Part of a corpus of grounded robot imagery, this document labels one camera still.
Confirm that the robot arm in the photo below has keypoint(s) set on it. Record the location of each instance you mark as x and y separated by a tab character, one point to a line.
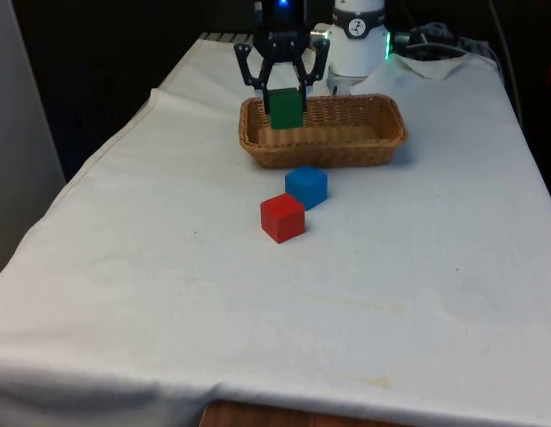
356	51

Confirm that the red cube block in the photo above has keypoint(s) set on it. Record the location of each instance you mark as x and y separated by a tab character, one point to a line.
281	218

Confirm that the wicker basket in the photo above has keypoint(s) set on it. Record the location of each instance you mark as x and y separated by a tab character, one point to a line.
328	149

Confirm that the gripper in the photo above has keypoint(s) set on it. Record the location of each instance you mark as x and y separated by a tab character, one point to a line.
283	22

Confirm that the blue cube block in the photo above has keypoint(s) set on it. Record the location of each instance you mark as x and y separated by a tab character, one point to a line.
307	184

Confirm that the green cube block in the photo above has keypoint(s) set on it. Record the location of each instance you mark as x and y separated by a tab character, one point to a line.
286	109

